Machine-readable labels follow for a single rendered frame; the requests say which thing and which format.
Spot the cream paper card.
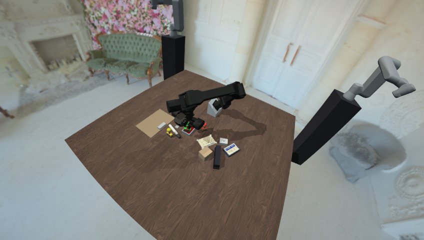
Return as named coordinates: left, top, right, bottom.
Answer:
left=196, top=134, right=217, bottom=149

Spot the tan block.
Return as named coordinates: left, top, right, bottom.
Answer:
left=198, top=146, right=213, bottom=161

